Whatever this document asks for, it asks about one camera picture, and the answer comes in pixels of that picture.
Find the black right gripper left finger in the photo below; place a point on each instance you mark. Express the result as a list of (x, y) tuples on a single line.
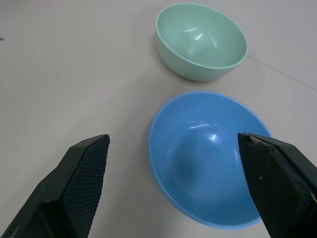
[(74, 188)]

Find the blue plastic bowl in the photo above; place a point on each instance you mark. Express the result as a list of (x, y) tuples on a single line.
[(198, 168)]

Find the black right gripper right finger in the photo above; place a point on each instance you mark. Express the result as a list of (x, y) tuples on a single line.
[(277, 188)]

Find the green plastic bowl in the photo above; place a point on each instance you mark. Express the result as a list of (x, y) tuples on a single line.
[(201, 37)]

